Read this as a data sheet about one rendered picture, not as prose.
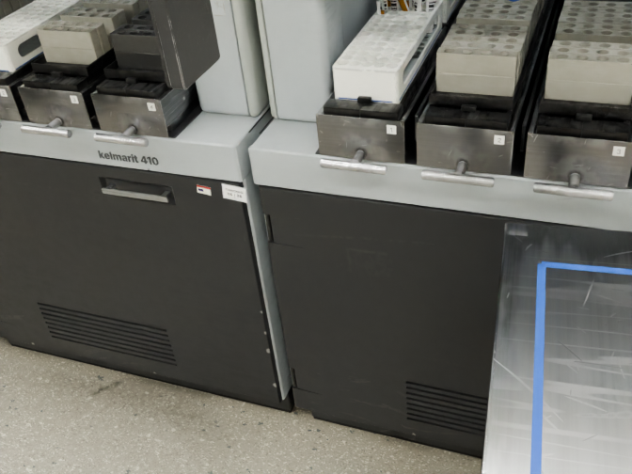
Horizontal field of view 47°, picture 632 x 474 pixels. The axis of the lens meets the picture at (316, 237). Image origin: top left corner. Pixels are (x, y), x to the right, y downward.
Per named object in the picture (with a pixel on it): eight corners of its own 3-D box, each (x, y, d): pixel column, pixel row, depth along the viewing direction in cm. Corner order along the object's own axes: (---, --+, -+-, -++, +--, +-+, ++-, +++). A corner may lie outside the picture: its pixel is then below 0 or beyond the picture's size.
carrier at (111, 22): (127, 45, 132) (118, 13, 128) (120, 50, 130) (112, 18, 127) (74, 42, 136) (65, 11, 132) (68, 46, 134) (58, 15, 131)
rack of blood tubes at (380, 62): (388, 30, 131) (387, -4, 127) (443, 33, 127) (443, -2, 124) (334, 105, 109) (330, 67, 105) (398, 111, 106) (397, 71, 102)
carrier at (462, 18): (529, 53, 113) (533, 15, 110) (529, 57, 112) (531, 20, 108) (456, 49, 117) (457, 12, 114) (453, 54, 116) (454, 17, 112)
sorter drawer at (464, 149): (493, 2, 156) (496, -40, 150) (560, 5, 151) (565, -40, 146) (407, 182, 103) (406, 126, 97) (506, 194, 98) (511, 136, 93)
